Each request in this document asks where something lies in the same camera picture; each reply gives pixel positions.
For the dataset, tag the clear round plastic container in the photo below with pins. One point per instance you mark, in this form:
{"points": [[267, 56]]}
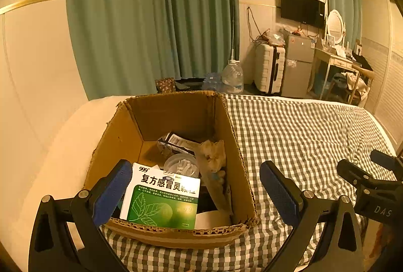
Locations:
{"points": [[182, 165]]}

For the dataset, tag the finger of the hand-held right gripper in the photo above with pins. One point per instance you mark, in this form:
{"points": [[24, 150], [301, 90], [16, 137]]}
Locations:
{"points": [[359, 177], [387, 160]]}

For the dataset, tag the cardboard box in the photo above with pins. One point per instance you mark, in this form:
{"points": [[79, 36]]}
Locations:
{"points": [[176, 114]]}

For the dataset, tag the green white medicine box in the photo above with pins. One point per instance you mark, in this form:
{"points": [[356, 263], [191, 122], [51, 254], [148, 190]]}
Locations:
{"points": [[160, 199]]}

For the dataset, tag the dark blue white pouch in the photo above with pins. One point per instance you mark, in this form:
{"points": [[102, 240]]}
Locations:
{"points": [[176, 143]]}

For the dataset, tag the narrow green curtain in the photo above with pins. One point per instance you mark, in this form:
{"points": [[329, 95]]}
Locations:
{"points": [[341, 1]]}

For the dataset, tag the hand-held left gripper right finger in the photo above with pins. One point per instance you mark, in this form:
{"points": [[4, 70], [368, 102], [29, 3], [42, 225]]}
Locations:
{"points": [[280, 193]]}

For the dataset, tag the white slatted wardrobe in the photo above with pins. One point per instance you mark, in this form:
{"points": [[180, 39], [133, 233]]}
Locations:
{"points": [[384, 70]]}

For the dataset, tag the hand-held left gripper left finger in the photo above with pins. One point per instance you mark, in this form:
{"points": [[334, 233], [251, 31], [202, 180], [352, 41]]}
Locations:
{"points": [[113, 193]]}

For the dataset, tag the white suitcase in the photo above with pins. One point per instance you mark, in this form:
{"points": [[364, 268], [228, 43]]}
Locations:
{"points": [[269, 69]]}

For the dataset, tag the wooden chair with clothes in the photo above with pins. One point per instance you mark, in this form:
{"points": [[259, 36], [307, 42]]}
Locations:
{"points": [[359, 83]]}

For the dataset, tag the pack of water bottles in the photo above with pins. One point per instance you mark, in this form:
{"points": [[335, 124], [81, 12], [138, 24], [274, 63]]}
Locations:
{"points": [[212, 81]]}

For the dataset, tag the cream dressing table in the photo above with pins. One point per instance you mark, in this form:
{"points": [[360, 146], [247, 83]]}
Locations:
{"points": [[330, 64]]}

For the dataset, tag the crumpled white plastic bag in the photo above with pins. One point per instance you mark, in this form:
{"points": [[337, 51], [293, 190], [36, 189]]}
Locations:
{"points": [[212, 155]]}

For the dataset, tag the large clear water bottle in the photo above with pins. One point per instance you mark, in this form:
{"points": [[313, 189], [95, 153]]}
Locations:
{"points": [[233, 78]]}

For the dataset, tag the patterned brown bag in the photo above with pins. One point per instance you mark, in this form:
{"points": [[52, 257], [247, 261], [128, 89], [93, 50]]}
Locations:
{"points": [[164, 85]]}

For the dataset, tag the checked bed sheet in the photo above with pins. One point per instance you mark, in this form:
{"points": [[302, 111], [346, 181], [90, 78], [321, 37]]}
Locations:
{"points": [[299, 139]]}

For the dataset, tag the grey small fridge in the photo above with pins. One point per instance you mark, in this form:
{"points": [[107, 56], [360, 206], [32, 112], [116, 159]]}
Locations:
{"points": [[297, 67]]}

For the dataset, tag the black wall television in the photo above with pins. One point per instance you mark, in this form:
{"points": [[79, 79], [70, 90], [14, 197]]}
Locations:
{"points": [[302, 7]]}

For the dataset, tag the white oval mirror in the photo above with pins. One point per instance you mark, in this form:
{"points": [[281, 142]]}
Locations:
{"points": [[334, 25]]}

